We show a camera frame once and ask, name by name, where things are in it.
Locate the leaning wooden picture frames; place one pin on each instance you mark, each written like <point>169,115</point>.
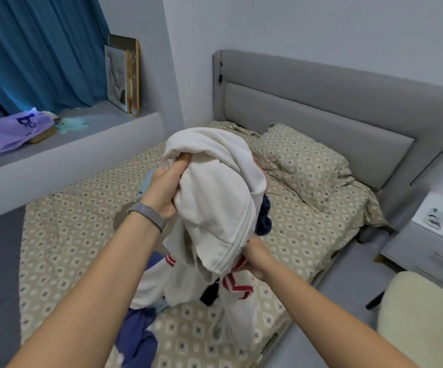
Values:
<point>122,72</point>

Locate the blue-purple long garment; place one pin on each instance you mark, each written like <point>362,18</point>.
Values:
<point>137,337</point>

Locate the small white gadget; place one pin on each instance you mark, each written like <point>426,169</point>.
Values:
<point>433,220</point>

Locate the small wooden box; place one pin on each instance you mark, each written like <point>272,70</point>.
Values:
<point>44,135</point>

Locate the person's right hand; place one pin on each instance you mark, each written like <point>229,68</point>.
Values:
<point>256,258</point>

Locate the person's left hand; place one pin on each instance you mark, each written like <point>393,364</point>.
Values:
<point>166,187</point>

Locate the person's left forearm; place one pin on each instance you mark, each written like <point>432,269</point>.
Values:
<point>91,302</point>

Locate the blue curtain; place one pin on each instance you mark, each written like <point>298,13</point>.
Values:
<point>37,49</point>

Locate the white nightstand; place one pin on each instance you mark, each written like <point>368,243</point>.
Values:
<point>432,253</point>

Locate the grey upholstered headboard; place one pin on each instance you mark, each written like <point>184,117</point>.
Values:
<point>344,111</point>

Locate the bed with patterned beige sheet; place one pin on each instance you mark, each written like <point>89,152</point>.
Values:
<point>76,226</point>

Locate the cream chair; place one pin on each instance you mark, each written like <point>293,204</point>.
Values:
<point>424,322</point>

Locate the grey band wristwatch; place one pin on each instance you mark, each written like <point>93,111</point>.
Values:
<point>148,217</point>

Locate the white red-striped zip jacket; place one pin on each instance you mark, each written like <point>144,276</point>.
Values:
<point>217,195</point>

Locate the patterned beige pillow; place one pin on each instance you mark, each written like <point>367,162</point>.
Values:
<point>302,161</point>

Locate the purple cloth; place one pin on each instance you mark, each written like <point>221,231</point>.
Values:
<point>11,130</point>

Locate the light blue fleece garment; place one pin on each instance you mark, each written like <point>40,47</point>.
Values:
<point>146,184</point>

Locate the person's right forearm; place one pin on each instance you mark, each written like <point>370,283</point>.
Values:
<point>328,322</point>

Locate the teal small item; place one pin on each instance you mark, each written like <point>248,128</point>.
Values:
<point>72,125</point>

